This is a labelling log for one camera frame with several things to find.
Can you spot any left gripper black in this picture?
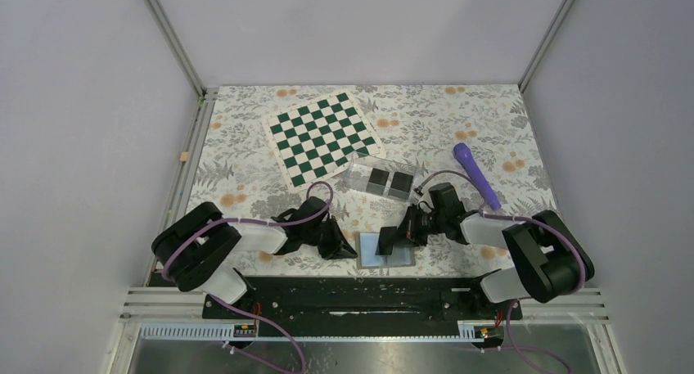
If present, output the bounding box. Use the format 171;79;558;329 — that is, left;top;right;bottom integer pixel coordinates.
304;214;358;260

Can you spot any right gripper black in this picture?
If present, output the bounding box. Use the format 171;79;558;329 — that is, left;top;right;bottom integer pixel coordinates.
386;204;446;248

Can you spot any beige leather card holder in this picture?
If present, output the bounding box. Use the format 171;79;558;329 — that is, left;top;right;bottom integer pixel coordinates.
355;231;417;271

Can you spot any single thin credit card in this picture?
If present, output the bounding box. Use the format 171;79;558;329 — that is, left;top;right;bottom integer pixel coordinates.
376;227;398;256

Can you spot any black credit card stack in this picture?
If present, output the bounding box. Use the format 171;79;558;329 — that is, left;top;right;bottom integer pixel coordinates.
366;168;390;196
388;171;414;201

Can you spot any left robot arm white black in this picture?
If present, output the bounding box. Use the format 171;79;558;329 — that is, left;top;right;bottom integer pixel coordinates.
151;196;358;318

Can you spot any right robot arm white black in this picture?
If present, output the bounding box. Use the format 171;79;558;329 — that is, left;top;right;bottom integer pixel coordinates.
376;182;595;318

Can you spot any clear acrylic card box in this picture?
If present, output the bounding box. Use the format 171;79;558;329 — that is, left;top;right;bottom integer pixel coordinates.
343;153;420;202

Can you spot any purple pen-shaped tool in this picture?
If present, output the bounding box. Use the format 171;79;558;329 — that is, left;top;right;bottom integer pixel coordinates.
453;142;501;211

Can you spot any green white chessboard mat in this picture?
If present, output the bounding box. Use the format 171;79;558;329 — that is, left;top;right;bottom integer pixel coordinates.
260;92;386;193

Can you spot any floral tablecloth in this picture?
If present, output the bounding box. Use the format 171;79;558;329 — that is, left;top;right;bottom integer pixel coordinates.
186;84;559;277

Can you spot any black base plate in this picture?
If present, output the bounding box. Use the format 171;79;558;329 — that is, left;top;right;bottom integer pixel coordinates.
235;276;522;337

